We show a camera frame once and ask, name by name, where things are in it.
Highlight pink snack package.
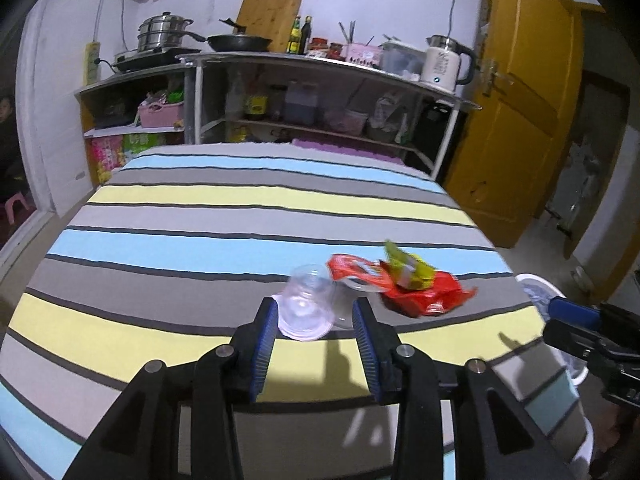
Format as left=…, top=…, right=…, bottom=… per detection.
left=90, top=135, right=125, bottom=183

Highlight green snack package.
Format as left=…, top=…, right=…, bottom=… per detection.
left=122, top=132, right=166, bottom=161

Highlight red snack packet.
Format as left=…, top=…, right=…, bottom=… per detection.
left=380, top=260, right=478, bottom=318

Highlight white trash bin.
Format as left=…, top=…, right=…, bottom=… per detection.
left=515, top=273, right=598, bottom=466

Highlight black induction cooker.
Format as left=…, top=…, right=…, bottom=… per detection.
left=112, top=47, right=203, bottom=73

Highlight metal door handle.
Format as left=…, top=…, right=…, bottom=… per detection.
left=477, top=57, right=516, bottom=97

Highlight cooking oil bottle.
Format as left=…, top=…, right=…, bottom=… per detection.
left=243, top=77, right=268, bottom=121

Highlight pink basket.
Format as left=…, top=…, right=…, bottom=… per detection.
left=138, top=101, right=186, bottom=128

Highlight yellow-green snack wrapper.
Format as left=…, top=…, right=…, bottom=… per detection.
left=384, top=240, right=441, bottom=291

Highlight black frying pan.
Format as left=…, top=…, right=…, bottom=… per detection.
left=206, top=18, right=273, bottom=52

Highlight storage box with pink lid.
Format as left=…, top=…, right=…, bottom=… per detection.
left=292, top=137, right=406, bottom=163

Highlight striped blanket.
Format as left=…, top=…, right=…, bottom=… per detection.
left=0, top=142, right=588, bottom=480

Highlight blue plastic jug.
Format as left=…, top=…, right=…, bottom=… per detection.
left=285, top=81, right=321, bottom=126

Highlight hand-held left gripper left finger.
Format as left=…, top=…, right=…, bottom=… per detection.
left=62, top=296, right=279, bottom=480

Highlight wooden cutting board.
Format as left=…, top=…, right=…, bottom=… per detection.
left=235, top=0, right=305, bottom=53

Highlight white metal shelf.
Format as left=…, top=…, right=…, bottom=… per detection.
left=177, top=51, right=483, bottom=181

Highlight clear plastic container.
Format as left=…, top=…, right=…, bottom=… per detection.
left=380, top=40, right=426, bottom=73

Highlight yellow power strip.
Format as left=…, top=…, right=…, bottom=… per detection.
left=84, top=40, right=99, bottom=87

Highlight red white torn wrapper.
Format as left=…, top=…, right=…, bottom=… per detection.
left=326, top=253, right=398, bottom=294

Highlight pink plastic container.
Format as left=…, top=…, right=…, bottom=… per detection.
left=325, top=107, right=368, bottom=133

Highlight steel steamer pot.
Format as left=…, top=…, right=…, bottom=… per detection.
left=137, top=11, right=207, bottom=52

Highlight clear plastic bottle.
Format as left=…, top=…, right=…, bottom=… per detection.
left=225, top=72, right=246, bottom=118

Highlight yellow wooden door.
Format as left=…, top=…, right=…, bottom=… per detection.
left=442, top=0, right=586, bottom=250

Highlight small wooden shelf unit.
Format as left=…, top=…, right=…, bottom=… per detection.
left=75, top=67, right=196, bottom=186

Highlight crumpled plastic bags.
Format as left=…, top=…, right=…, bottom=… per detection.
left=367, top=92, right=416, bottom=143

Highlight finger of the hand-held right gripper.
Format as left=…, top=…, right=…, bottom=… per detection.
left=547, top=297, right=621, bottom=331
left=542, top=318, right=619, bottom=362

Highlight pink plastic stool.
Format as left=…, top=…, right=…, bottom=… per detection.
left=0, top=192, right=36, bottom=226

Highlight white bin liner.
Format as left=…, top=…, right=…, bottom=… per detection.
left=522, top=282, right=557, bottom=312

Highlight white electric kettle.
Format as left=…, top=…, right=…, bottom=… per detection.
left=420, top=35, right=477, bottom=92

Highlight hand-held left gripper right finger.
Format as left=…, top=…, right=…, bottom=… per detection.
left=351, top=298, right=578, bottom=480

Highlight pink utensil box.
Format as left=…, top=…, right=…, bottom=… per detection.
left=345, top=43, right=383, bottom=66

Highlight clear plastic cup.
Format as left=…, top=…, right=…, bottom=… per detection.
left=276, top=261, right=352, bottom=343

